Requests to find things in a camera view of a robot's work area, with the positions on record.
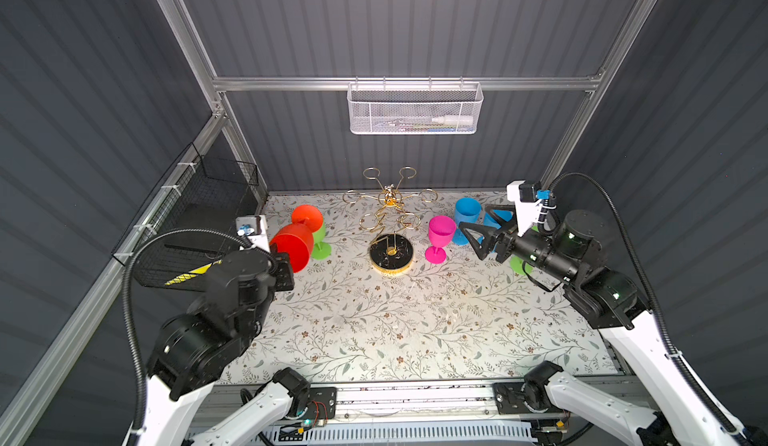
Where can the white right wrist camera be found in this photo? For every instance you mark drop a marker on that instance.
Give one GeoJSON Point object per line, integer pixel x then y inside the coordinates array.
{"type": "Point", "coordinates": [531, 204]}

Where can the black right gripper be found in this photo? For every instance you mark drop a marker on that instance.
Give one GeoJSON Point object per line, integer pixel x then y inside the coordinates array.
{"type": "Point", "coordinates": [504, 239]}

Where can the blue wine glass front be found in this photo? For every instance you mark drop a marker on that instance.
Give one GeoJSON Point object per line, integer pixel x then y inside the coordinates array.
{"type": "Point", "coordinates": [467, 209]}

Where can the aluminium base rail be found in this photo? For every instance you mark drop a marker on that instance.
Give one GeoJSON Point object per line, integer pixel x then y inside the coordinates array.
{"type": "Point", "coordinates": [431, 412]}

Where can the lime green wine glass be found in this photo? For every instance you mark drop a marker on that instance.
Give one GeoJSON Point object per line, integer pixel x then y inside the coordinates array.
{"type": "Point", "coordinates": [521, 263]}
{"type": "Point", "coordinates": [321, 248]}

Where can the blue wine glass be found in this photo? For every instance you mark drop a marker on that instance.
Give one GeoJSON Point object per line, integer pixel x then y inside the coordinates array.
{"type": "Point", "coordinates": [496, 215]}
{"type": "Point", "coordinates": [467, 209]}

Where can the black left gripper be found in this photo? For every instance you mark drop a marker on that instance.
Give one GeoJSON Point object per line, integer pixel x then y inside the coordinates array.
{"type": "Point", "coordinates": [283, 269]}

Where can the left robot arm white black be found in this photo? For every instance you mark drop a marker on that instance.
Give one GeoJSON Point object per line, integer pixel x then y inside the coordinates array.
{"type": "Point", "coordinates": [193, 349]}

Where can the white marker in basket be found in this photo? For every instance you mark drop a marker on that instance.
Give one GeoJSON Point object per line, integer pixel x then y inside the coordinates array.
{"type": "Point", "coordinates": [454, 121]}

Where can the yellow black striped item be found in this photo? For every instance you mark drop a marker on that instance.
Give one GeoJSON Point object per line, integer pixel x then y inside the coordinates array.
{"type": "Point", "coordinates": [190, 274]}

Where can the gold wine glass rack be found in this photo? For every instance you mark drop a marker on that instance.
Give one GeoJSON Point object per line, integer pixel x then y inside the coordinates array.
{"type": "Point", "coordinates": [390, 252]}

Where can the lime green wine glass back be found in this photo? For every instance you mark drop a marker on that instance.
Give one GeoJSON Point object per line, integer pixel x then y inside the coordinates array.
{"type": "Point", "coordinates": [521, 263]}

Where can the magenta wine glass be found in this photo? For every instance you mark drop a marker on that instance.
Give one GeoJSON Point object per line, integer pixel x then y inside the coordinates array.
{"type": "Point", "coordinates": [441, 230]}

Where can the black wire mesh basket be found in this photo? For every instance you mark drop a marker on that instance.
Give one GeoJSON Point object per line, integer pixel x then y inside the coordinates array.
{"type": "Point", "coordinates": [201, 206]}

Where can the white wire mesh basket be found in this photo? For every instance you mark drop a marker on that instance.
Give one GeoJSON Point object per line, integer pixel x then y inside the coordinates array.
{"type": "Point", "coordinates": [406, 108]}

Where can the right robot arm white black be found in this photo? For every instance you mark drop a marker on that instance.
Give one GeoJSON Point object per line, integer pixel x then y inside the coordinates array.
{"type": "Point", "coordinates": [685, 411]}

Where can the red wine glass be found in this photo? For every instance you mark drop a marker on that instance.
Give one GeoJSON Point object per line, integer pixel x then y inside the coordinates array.
{"type": "Point", "coordinates": [302, 237]}

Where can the lime green wine glass front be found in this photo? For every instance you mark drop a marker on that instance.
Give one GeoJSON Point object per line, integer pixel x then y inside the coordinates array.
{"type": "Point", "coordinates": [321, 248]}

